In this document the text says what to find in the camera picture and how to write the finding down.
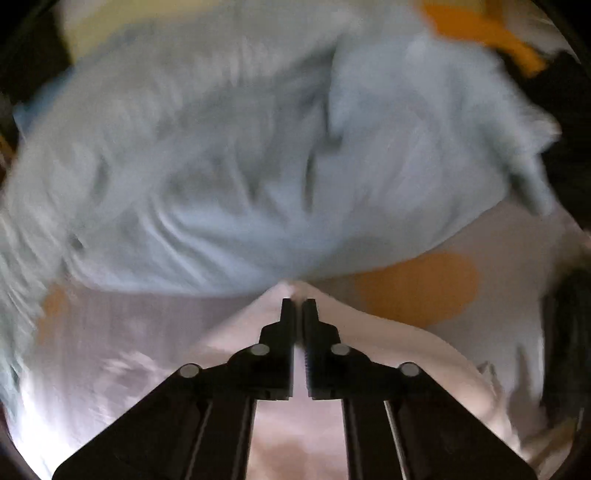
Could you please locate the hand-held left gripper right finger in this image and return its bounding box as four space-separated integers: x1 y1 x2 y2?
302 298 539 480

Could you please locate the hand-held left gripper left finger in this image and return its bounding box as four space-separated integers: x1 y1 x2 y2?
51 298 296 480

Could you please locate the dark grey garment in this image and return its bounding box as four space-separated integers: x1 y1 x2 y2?
539 267 591 418

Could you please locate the black jacket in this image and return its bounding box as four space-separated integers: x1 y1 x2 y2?
542 46 591 185

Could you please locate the cream printed hoodie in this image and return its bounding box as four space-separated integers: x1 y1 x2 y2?
194 281 525 480

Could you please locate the light blue-grey duvet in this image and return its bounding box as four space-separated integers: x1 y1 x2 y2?
0 0 564 416

